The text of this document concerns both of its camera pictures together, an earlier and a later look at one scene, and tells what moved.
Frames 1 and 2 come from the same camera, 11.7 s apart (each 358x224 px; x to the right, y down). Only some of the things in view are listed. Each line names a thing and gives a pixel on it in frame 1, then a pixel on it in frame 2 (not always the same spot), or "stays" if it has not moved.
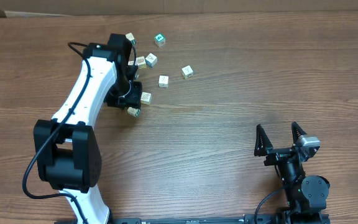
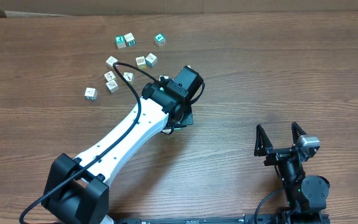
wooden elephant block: (163, 81) stays
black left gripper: (133, 99) -> (187, 116)
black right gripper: (264, 147) stays
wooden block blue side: (151, 60) stays
